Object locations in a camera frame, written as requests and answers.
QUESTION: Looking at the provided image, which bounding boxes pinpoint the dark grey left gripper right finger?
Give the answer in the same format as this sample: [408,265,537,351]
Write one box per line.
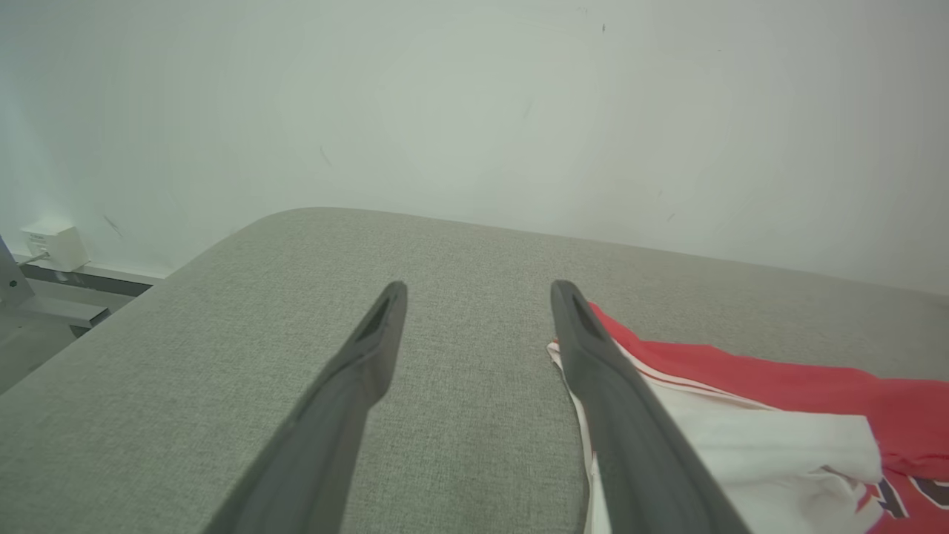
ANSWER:
[551,280,754,534]

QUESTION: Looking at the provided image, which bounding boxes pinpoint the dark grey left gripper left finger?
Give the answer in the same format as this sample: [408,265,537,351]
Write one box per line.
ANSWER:
[204,281,409,534]

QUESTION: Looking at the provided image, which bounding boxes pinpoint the red white basketball jersey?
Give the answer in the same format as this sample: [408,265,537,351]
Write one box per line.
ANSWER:
[547,300,949,534]

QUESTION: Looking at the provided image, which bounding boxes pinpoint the grey metal frame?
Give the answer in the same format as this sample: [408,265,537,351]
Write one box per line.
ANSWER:
[0,236,156,332]

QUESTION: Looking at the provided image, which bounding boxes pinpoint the white wall power box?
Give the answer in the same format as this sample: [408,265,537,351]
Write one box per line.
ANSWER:
[21,219,90,273]

